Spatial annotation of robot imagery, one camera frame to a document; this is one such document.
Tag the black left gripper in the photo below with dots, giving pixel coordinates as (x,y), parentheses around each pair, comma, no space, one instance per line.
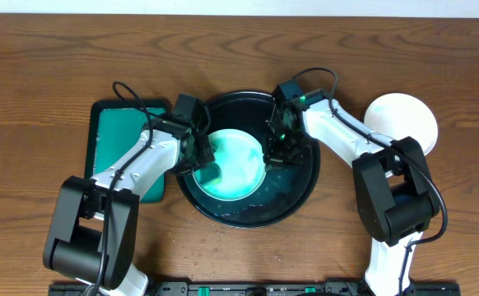
(201,152)

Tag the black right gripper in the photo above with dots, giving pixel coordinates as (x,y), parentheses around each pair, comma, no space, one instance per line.
(281,146)

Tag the green yellow sponge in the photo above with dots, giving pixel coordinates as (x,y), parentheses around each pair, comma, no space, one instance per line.
(210,174)

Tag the mint green stained plate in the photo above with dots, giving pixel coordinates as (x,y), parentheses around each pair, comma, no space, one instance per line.
(240,157)

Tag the white stained plate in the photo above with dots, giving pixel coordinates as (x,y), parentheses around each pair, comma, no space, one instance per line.
(400,115)

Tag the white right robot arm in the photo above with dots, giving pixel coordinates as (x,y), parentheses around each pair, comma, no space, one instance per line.
(395,195)

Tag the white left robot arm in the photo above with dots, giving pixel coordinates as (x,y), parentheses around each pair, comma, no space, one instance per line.
(94,226)

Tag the round black tray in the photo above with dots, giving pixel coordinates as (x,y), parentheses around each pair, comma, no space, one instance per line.
(282,192)

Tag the green rectangular water tray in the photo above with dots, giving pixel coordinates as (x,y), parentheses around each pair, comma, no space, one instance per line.
(114,129)

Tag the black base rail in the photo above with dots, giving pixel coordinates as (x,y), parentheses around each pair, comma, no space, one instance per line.
(332,287)

